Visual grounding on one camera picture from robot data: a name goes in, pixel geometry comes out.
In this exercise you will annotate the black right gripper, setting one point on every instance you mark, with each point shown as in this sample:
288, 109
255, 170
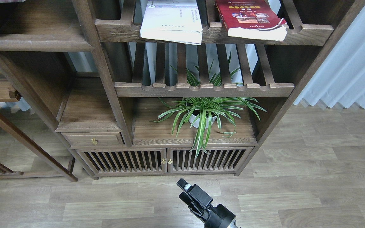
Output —
199, 203

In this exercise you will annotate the red paperback book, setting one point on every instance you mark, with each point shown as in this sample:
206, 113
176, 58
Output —
251, 19

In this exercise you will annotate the white plant pot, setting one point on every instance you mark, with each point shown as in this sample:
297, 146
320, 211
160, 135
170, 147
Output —
196, 120

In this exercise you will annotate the green spider plant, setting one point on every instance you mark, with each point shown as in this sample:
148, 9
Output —
221, 107

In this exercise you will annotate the brass drawer knob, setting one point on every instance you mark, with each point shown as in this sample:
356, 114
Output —
94, 141

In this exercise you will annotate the dark wooden bookshelf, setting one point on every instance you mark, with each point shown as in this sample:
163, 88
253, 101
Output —
87, 72

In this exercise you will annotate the white paperback book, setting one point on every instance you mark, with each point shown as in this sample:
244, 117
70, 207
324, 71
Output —
172, 20

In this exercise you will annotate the white curtain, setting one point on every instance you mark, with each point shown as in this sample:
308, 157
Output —
341, 77

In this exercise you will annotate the wooden side rack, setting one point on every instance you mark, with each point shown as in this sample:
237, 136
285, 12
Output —
28, 148

